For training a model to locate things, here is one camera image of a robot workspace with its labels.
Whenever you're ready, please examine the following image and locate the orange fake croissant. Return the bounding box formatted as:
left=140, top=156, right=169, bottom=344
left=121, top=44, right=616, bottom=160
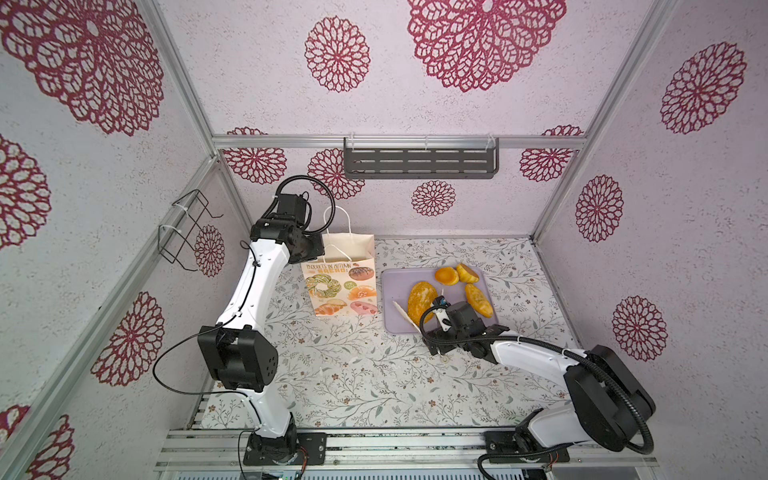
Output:
left=465, top=283, right=494, bottom=318

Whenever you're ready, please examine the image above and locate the lavender cutting board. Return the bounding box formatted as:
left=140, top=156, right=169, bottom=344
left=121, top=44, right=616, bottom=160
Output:
left=380, top=266, right=499, bottom=336

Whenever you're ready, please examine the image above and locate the grey wall shelf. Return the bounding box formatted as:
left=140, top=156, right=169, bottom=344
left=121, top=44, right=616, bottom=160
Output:
left=342, top=138, right=500, bottom=180

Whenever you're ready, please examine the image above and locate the black wire wall basket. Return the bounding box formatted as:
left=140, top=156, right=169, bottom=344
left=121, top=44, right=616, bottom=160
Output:
left=156, top=189, right=222, bottom=272

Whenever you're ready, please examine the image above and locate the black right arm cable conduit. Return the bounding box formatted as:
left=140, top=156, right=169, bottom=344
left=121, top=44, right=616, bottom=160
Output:
left=418, top=299, right=656, bottom=480

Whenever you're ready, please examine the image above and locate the large orange twisted bread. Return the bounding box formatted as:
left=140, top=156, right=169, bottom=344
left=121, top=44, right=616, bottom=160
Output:
left=407, top=281, right=438, bottom=326

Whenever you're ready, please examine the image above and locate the round orange fake bun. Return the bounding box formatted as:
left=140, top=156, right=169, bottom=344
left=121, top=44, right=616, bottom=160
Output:
left=434, top=267, right=460, bottom=286

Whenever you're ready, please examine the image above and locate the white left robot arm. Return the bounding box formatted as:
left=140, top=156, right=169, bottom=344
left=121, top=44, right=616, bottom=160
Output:
left=197, top=194, right=322, bottom=464

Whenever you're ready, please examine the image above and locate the printed paper bakery bag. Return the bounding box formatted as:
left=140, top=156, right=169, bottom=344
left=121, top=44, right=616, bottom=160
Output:
left=301, top=206, right=378, bottom=317

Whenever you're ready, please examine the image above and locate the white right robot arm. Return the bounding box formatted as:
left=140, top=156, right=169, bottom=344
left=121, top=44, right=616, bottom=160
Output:
left=407, top=297, right=656, bottom=462

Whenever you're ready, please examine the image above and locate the orange oval fake bread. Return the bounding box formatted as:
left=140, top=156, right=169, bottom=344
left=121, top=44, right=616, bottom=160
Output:
left=456, top=263, right=479, bottom=284

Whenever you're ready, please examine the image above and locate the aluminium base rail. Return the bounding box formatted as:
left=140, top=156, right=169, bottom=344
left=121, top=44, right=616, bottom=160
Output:
left=153, top=428, right=664, bottom=479

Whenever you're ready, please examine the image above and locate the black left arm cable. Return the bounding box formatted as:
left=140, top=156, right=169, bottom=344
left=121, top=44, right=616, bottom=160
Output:
left=151, top=173, right=337, bottom=480

